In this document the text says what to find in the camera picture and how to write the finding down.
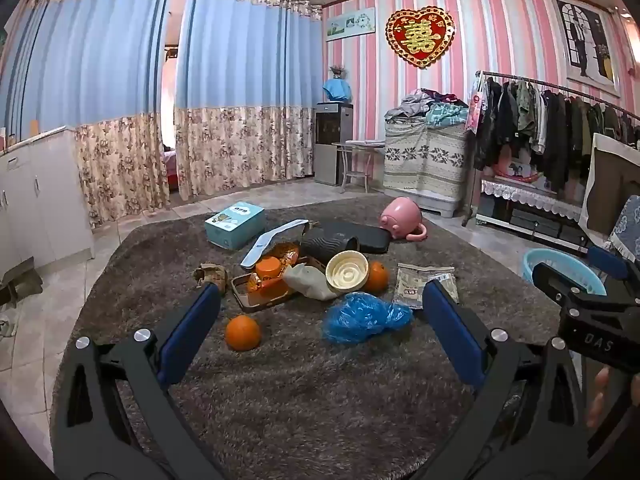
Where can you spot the low cabinet with lace cover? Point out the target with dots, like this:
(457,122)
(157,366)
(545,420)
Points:
(525,200)

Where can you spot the pink piggy bank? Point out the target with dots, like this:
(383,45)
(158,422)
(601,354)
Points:
(400,215)

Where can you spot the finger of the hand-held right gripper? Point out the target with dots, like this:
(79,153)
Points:
(610,265)
(555,282)

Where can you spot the shaggy brown rug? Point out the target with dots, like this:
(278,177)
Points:
(310,400)

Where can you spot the teal tissue box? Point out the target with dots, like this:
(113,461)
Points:
(235,225)

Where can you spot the white cabinet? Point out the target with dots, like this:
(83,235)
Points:
(45,195)

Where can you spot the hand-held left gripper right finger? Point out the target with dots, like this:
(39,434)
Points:
(455,332)

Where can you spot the cloth covered cabinet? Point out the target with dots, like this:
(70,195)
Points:
(425,160)

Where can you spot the pink hanging bag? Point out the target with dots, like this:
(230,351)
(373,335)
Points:
(476,105)

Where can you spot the red heart wall decoration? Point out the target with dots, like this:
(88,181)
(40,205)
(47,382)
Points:
(419,35)

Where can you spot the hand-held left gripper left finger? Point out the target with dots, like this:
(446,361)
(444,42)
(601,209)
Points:
(192,330)

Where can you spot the pile of folded clothes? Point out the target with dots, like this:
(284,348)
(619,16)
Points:
(425,105)

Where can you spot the row of hanging clothes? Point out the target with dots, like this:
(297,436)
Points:
(550,120)

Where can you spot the blue plastic bag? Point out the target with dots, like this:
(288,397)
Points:
(360,317)

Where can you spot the orange fruit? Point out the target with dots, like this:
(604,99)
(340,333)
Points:
(242,332)
(378,277)

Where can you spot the beige bag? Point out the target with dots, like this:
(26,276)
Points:
(307,280)

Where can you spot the cream plastic bowl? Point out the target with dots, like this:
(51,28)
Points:
(346,270)

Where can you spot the grey snack packet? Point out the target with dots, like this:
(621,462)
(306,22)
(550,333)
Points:
(410,285)

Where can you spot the small potted plant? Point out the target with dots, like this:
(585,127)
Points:
(337,71)

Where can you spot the landscape wall picture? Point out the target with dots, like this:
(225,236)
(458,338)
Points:
(350,24)

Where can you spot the wedding wall poster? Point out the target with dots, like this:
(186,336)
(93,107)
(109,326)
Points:
(585,40)

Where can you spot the blue and floral curtain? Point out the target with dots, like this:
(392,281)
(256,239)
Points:
(90,85)
(240,85)

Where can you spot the brown box on floor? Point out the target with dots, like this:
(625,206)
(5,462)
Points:
(20,280)

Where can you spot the white and blue paper strip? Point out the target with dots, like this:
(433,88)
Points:
(265,242)

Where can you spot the light blue plastic basket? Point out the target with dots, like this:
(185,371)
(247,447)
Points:
(540,260)

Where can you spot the brown board with cream edge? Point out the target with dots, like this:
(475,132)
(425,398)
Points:
(615,180)

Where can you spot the metal clothes rack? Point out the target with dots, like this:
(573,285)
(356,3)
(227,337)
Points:
(530,79)

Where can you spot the black zip case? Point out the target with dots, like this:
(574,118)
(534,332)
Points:
(350,240)

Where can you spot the orange snack packet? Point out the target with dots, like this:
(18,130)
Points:
(270,272)

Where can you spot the grey water dispenser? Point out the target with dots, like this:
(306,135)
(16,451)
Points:
(332,145)

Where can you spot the blue patterned fringed cloth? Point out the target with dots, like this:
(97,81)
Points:
(625,230)

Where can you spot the small round side table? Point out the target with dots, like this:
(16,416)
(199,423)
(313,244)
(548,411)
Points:
(357,146)

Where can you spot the blue cloth bottle cover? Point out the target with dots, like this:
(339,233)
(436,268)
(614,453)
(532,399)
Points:
(336,90)

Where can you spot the person's right hand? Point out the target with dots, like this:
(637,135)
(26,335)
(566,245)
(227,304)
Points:
(598,395)

